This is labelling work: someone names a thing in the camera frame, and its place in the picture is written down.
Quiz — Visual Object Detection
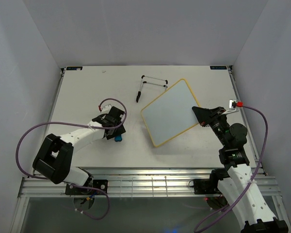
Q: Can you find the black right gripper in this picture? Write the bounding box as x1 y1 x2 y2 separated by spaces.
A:
192 106 230 148

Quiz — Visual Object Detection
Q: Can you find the blue whiteboard eraser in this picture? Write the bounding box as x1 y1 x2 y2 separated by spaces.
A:
114 135 123 142

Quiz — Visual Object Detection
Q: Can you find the yellow framed whiteboard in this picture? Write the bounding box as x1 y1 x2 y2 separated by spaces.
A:
141 79 200 147

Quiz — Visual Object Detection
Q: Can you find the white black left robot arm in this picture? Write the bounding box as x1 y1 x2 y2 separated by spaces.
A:
32 104 126 194

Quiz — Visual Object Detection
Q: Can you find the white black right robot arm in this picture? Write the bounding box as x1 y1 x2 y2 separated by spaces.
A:
192 102 289 233

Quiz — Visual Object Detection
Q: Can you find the black metal whiteboard stand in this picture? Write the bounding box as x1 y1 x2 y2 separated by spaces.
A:
135 75 169 103

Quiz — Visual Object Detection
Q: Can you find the blue right table label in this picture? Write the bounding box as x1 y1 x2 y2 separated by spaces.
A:
210 66 227 70

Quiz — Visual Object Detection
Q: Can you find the blue table label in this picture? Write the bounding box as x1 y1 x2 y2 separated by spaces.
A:
66 67 83 71
210 66 227 70

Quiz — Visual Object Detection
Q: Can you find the blue left table label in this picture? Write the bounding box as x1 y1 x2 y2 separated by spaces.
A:
66 67 83 71

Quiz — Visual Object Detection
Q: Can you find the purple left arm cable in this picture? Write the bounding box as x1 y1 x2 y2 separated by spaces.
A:
16 98 128 220

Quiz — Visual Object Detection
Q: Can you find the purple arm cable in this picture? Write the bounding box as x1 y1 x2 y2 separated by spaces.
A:
193 105 269 233
16 98 128 220

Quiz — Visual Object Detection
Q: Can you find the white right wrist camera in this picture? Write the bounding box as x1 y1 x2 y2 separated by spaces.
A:
223 99 243 115

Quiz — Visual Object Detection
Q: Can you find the aluminium frame rail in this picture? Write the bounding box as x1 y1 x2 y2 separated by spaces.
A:
17 167 282 198

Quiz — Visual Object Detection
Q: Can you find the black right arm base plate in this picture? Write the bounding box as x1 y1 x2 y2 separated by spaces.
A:
188 179 221 195

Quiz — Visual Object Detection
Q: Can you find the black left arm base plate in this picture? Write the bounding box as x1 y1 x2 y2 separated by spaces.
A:
65 179 108 196

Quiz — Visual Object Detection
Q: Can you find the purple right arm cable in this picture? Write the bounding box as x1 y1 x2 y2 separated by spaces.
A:
193 105 269 233

